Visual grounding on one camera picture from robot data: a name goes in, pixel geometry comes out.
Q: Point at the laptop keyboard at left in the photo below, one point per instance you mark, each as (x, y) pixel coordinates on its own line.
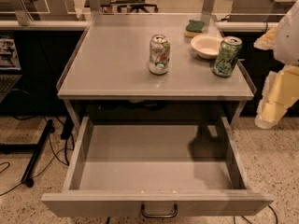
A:
(7, 83)

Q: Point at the white bowl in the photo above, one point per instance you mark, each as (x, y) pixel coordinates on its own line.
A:
(206, 46)

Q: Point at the white rail right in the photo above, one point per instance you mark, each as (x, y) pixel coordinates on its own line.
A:
(246, 26)

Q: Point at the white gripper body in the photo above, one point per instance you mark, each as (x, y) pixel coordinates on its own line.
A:
(288, 37)

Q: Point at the green yellow sponge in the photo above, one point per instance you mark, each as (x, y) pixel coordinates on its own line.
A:
(194, 28)

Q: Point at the white rail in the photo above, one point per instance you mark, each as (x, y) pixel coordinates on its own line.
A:
(246, 26)
(45, 26)

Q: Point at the black floor stand leg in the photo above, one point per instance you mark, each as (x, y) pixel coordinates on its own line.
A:
(34, 149)

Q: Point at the grey open top drawer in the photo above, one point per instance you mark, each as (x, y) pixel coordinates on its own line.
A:
(115, 169)

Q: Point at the black drawer handle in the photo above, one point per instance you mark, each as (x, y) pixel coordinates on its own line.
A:
(159, 213)

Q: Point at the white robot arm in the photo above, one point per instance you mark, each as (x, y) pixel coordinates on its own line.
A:
(286, 43)

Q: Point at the green soda can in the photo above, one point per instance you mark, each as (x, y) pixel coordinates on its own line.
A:
(226, 60)

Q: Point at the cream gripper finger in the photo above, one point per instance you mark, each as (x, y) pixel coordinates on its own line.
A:
(271, 107)
(266, 41)

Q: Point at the white rail left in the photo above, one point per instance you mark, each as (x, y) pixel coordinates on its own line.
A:
(45, 26)

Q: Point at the white 7up soda can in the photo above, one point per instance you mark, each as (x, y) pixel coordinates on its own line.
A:
(159, 54)

